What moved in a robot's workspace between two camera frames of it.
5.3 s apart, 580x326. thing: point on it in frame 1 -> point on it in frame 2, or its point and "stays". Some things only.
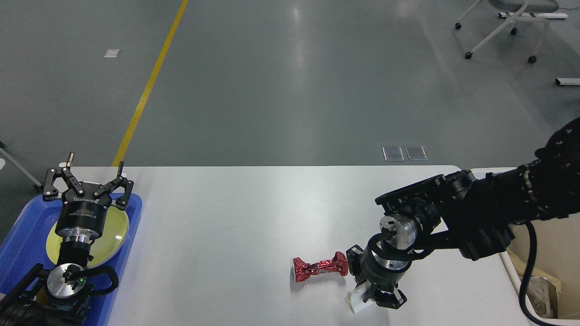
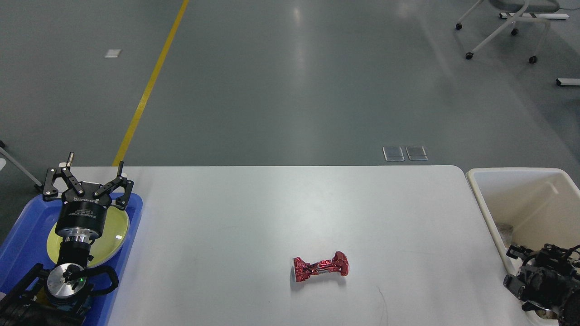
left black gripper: x=82 y=216 stays
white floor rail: x=575 y=81 stays
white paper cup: x=355 y=298 -> x=542 y=313
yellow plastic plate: x=105 y=245 stays
